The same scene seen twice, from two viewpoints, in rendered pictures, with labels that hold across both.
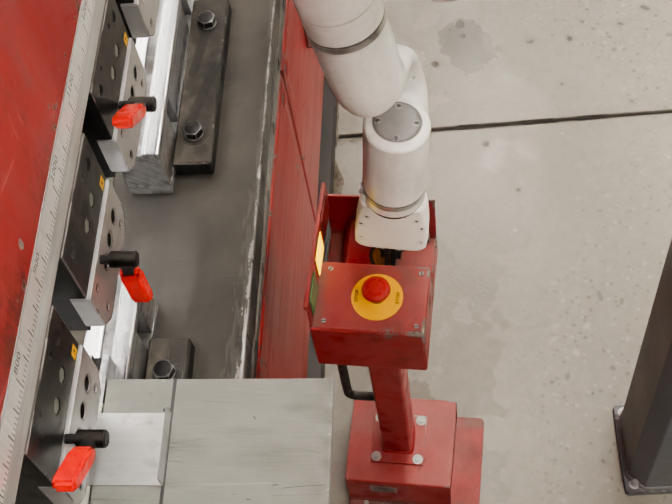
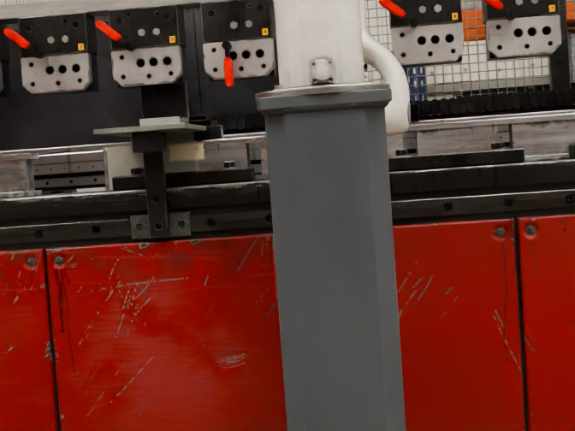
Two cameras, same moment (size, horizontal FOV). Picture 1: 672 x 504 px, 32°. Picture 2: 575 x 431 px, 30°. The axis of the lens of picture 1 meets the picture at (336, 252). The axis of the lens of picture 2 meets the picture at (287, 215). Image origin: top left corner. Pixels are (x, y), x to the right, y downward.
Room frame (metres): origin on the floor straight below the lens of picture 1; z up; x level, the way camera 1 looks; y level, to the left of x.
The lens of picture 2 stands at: (0.50, -2.05, 0.92)
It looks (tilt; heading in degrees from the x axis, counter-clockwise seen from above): 3 degrees down; 83
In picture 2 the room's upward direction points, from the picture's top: 4 degrees counter-clockwise
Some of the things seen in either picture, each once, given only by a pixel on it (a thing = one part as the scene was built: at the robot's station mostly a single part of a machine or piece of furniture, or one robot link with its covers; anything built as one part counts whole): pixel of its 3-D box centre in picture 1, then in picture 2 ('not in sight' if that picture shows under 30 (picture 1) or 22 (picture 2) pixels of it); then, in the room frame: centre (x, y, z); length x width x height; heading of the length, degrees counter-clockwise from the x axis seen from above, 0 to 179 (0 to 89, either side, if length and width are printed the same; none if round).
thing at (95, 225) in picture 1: (60, 236); (240, 40); (0.70, 0.28, 1.18); 0.15 x 0.09 x 0.17; 168
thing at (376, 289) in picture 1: (376, 293); not in sight; (0.77, -0.04, 0.79); 0.04 x 0.04 x 0.04
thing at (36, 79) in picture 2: not in sight; (59, 55); (0.31, 0.37, 1.18); 0.15 x 0.09 x 0.17; 168
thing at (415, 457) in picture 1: (398, 438); not in sight; (0.82, -0.05, 0.13); 0.10 x 0.10 x 0.01; 73
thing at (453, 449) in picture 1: (416, 452); not in sight; (0.81, -0.08, 0.06); 0.25 x 0.20 x 0.12; 73
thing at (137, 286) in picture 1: (127, 277); (228, 64); (0.67, 0.23, 1.12); 0.04 x 0.02 x 0.10; 78
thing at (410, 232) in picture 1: (392, 211); not in sight; (0.86, -0.09, 0.85); 0.10 x 0.07 x 0.11; 73
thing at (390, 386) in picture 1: (390, 380); not in sight; (0.82, -0.05, 0.39); 0.05 x 0.05 x 0.54; 73
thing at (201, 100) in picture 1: (203, 83); (449, 160); (1.11, 0.14, 0.89); 0.30 x 0.05 x 0.03; 168
